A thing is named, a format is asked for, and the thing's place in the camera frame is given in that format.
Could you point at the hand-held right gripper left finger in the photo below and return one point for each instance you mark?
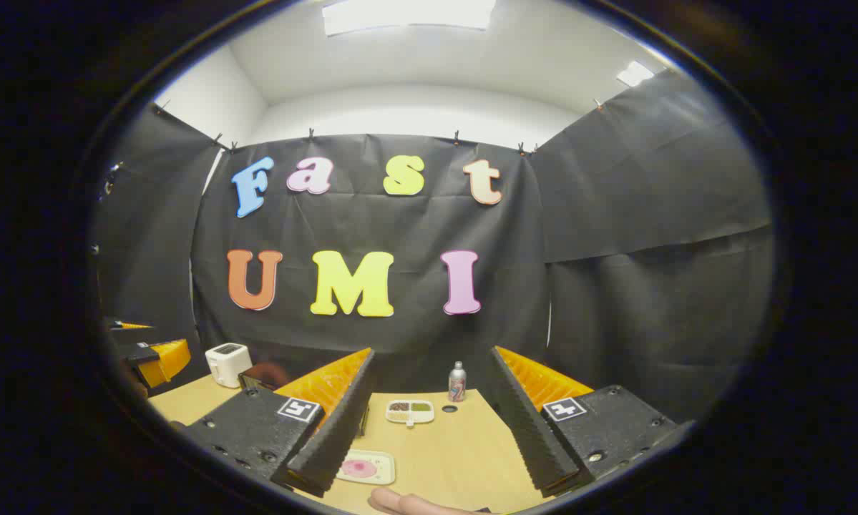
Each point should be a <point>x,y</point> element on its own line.
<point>339,429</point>

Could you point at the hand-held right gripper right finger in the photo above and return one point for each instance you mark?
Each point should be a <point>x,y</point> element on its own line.
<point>525,422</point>

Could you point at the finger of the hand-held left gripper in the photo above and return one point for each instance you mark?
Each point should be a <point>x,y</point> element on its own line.
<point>129,326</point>
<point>169,360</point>

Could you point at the plate with pink food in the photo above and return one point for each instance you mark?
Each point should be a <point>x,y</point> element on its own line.
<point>366,468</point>

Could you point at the divided white dish of beans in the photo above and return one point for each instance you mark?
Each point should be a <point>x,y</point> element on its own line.
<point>409,411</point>

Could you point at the white toaster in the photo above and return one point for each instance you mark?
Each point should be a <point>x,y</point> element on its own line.
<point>225,365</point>

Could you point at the silver drink bottle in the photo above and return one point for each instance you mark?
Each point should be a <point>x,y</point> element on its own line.
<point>457,383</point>

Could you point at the black backdrop cloth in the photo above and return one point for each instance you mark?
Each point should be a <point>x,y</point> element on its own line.
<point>400,229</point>

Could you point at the small ceiling light panel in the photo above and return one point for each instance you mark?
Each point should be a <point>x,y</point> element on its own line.
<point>635,74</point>

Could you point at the large ceiling light panel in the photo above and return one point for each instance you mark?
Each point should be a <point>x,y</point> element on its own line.
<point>407,14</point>

